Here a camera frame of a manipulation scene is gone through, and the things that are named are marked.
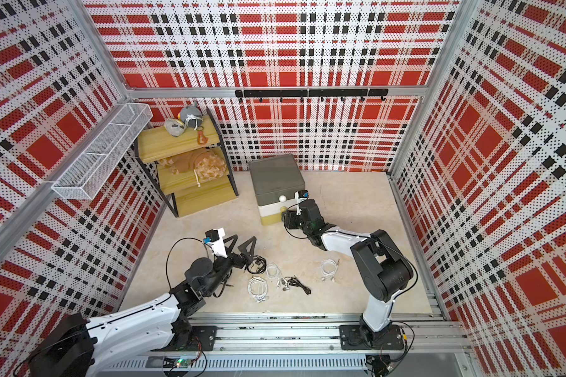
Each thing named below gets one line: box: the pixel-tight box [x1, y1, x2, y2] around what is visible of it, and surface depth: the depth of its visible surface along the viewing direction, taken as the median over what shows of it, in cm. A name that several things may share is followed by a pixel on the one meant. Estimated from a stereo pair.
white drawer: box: [257, 198, 298, 218], surface depth 94 cm
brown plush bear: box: [158, 148, 227, 181], surface depth 91 cm
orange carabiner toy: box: [195, 125, 209, 146], surface depth 88 cm
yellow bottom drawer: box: [260, 212, 283, 226], surface depth 100 cm
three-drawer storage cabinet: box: [248, 153, 306, 226], surface depth 95 cm
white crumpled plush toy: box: [163, 118, 187, 138], surface depth 86 cm
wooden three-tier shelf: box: [134, 107, 239, 218], surface depth 92 cm
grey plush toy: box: [180, 105, 204, 131], surface depth 88 cm
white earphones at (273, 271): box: [265, 262, 290, 291], surface depth 88 cm
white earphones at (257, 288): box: [247, 276, 269, 304], surface depth 84 cm
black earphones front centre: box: [283, 274, 313, 296], surface depth 87 cm
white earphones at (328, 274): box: [319, 258, 340, 282], surface depth 90 cm
